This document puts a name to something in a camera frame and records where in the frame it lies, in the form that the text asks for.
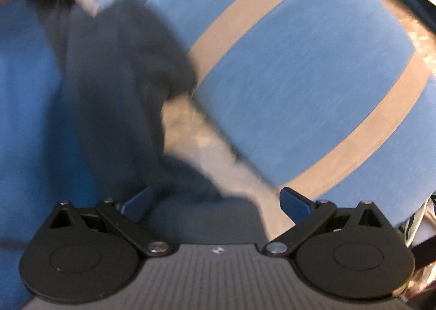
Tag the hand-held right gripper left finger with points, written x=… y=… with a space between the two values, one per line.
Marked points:
x=138 y=204

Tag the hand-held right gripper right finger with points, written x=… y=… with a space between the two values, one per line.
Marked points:
x=294 y=206

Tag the blue and navy fleece robe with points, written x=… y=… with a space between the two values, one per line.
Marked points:
x=112 y=92

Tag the blue grey-striped folded blanket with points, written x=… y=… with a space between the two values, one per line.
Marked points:
x=289 y=75

